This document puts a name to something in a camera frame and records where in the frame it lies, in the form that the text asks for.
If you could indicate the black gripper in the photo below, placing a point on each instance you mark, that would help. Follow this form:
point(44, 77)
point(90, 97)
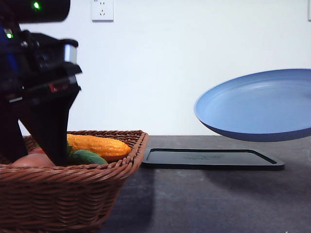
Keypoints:
point(43, 74)

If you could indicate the brown egg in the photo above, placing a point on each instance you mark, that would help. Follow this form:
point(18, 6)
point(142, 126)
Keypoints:
point(35, 159)

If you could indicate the blue round plate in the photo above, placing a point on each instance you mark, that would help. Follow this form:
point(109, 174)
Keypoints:
point(263, 106)

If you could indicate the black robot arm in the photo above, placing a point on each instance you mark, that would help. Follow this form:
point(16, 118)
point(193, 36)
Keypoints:
point(15, 12)

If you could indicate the brown wicker basket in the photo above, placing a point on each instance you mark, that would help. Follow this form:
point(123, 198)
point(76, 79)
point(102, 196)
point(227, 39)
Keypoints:
point(65, 198)

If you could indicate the red plastic carrot with leaves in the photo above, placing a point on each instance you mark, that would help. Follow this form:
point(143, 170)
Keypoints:
point(36, 149)

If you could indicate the green plastic pepper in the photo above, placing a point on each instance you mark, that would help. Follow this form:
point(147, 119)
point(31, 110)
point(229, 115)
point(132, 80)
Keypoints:
point(86, 157)

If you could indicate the yellow plastic corn cob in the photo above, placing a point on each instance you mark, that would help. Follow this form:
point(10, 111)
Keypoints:
point(104, 147)

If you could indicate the black rectangular tray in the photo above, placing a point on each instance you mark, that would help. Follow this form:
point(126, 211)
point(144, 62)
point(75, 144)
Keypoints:
point(240, 159)

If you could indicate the white wall power socket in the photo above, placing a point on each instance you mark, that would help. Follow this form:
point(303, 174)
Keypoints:
point(102, 11)

